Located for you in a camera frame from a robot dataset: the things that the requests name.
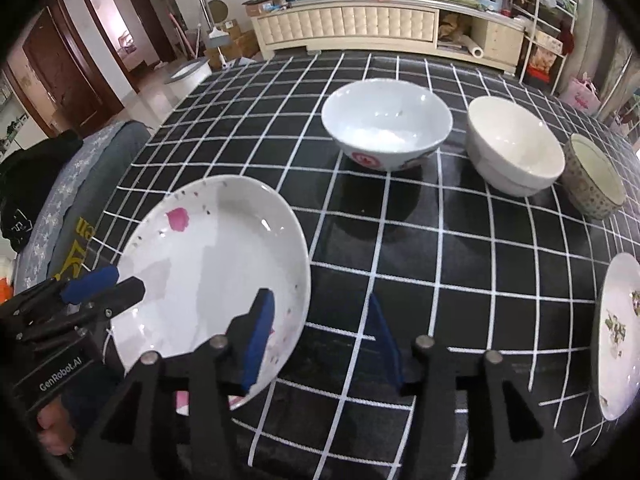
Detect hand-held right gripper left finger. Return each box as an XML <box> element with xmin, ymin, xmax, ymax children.
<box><xmin>65</xmin><ymin>287</ymin><xmax>276</xmax><ymax>480</ymax></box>

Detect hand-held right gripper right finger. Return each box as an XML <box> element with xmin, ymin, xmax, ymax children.
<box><xmin>369</xmin><ymin>292</ymin><xmax>581</xmax><ymax>480</ymax></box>

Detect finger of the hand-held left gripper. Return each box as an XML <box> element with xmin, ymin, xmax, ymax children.
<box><xmin>17</xmin><ymin>279</ymin><xmax>147</xmax><ymax>343</ymax></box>
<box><xmin>0</xmin><ymin>266</ymin><xmax>121</xmax><ymax>313</ymax></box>

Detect white plate pink flowers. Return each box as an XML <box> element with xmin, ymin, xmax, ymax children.
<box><xmin>107</xmin><ymin>175</ymin><xmax>312</xmax><ymax>413</ymax></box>

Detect white plate green floral print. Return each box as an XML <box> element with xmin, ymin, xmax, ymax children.
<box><xmin>591</xmin><ymin>252</ymin><xmax>640</xmax><ymax>421</ymax></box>

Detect white bowl red pattern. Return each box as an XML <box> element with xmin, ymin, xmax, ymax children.
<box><xmin>321</xmin><ymin>79</ymin><xmax>454</xmax><ymax>172</ymax></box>

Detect plain white bowl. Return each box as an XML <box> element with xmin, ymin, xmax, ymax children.
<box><xmin>466</xmin><ymin>96</ymin><xmax>566</xmax><ymax>197</ymax></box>

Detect person's left hand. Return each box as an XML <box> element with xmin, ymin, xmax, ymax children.
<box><xmin>37</xmin><ymin>395</ymin><xmax>81</xmax><ymax>456</ymax></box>

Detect blue-grey floral seat cover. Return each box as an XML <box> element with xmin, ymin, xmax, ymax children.
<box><xmin>12</xmin><ymin>132</ymin><xmax>101</xmax><ymax>291</ymax></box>

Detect black white grid tablecloth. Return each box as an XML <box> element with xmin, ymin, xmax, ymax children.
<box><xmin>75</xmin><ymin>52</ymin><xmax>640</xmax><ymax>480</ymax></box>

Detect dark cloth yellow print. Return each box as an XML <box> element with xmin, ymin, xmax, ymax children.
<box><xmin>50</xmin><ymin>120</ymin><xmax>151</xmax><ymax>286</ymax></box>

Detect black garment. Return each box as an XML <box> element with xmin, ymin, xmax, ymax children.
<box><xmin>0</xmin><ymin>130</ymin><xmax>83</xmax><ymax>253</ymax></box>

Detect brown wooden door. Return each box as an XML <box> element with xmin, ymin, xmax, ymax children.
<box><xmin>22</xmin><ymin>0</ymin><xmax>126</xmax><ymax>136</ymax></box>

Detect white basin grey rim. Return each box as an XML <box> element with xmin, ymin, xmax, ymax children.
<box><xmin>167</xmin><ymin>57</ymin><xmax>211</xmax><ymax>83</ymax></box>

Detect cardboard box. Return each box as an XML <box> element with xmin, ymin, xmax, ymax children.
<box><xmin>220</xmin><ymin>30</ymin><xmax>261</xmax><ymax>61</ymax></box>

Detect white paper roll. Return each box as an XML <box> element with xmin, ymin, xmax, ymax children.
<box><xmin>457</xmin><ymin>35</ymin><xmax>485</xmax><ymax>59</ymax></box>

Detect pink tote bag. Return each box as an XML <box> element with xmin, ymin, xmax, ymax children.
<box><xmin>562</xmin><ymin>74</ymin><xmax>601</xmax><ymax>116</ymax></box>

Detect cream tufted TV cabinet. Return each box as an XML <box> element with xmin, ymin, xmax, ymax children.
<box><xmin>250</xmin><ymin>0</ymin><xmax>526</xmax><ymax>78</ymax></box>

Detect white metal shelf rack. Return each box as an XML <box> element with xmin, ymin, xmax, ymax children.
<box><xmin>510</xmin><ymin>0</ymin><xmax>578</xmax><ymax>96</ymax></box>

